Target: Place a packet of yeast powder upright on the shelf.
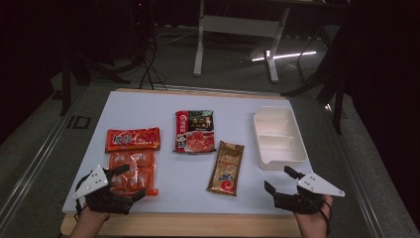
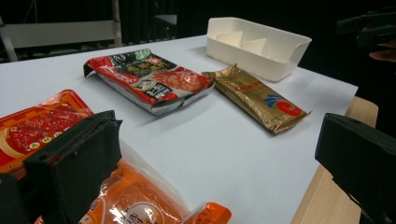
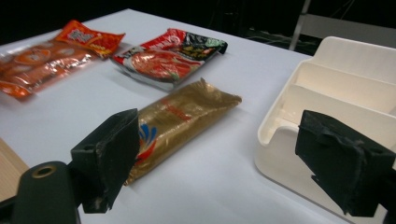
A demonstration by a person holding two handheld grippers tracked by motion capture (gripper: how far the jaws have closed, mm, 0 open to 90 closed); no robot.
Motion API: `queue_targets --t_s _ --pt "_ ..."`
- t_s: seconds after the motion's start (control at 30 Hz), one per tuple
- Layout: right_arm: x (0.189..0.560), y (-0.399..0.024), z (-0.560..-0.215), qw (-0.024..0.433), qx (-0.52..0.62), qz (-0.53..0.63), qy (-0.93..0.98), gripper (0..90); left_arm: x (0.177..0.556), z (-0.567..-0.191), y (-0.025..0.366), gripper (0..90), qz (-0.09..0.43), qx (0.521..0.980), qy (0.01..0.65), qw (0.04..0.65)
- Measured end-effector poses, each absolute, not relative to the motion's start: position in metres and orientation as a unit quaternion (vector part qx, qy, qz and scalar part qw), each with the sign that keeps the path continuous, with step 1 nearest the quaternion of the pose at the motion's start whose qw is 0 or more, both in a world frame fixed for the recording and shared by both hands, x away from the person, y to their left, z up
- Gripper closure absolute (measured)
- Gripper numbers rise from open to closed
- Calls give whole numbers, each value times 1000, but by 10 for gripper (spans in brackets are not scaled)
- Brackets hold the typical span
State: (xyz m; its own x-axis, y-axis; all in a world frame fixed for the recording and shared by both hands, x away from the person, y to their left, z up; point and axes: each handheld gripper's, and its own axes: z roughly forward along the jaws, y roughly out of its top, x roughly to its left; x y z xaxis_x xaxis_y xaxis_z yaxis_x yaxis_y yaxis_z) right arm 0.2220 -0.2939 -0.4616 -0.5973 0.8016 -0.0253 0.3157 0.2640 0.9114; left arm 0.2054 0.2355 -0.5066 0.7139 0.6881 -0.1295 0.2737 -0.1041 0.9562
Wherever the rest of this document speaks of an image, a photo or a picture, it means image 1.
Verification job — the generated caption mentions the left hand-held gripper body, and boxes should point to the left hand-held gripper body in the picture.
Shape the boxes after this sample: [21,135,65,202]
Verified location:
[71,165,136,215]

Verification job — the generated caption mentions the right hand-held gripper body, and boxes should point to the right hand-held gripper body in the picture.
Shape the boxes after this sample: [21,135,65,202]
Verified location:
[272,172,346,215]

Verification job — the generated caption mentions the clear pack of orange sachets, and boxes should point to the clear pack of orange sachets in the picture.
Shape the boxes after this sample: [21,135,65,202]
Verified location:
[108,149,158,196]

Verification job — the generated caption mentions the white divided plastic container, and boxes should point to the white divided plastic container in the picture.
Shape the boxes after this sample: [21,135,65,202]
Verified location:
[253,105,309,172]

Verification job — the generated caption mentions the gold seasoning packet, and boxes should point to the gold seasoning packet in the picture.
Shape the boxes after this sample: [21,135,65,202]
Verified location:
[206,140,246,197]

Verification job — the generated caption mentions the red and black soup packet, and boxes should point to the red and black soup packet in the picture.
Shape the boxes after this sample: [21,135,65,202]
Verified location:
[172,109,217,155]

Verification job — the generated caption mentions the person's left hand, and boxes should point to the person's left hand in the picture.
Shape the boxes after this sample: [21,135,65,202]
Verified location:
[69,204,111,237]

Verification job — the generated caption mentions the person's right hand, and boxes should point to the person's right hand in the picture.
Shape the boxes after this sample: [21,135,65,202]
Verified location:
[294,193,334,238]

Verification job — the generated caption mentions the orange-red seasoning packet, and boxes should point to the orange-red seasoning packet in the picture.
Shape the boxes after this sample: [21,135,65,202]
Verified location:
[104,127,161,154]

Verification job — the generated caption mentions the white table cover sheet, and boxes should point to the white table cover sheet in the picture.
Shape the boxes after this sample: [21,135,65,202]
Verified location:
[61,90,321,215]

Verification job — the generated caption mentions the black metal stand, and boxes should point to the black metal stand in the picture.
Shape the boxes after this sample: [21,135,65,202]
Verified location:
[280,19,352,135]
[58,46,132,117]

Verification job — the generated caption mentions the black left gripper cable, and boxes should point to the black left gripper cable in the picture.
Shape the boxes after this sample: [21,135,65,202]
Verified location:
[74,197,88,222]

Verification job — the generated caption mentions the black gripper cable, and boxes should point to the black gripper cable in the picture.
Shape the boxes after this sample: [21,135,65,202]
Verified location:
[74,197,88,222]
[316,197,332,234]

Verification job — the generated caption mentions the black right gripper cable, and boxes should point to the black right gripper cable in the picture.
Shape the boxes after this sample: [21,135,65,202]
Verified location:
[316,197,332,234]

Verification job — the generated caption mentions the aluminium floor rail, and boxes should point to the aluminium floor rail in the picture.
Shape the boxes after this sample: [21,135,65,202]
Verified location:
[325,102,386,238]
[0,84,87,226]

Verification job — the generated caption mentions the black floor cables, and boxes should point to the black floor cables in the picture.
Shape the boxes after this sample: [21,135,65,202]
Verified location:
[138,29,169,90]

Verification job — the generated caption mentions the white floor cable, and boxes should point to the white floor cable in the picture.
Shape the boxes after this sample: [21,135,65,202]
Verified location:
[154,28,200,46]

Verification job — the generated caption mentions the white desk frame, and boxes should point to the white desk frame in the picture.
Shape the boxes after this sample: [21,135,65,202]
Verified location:
[192,0,291,83]

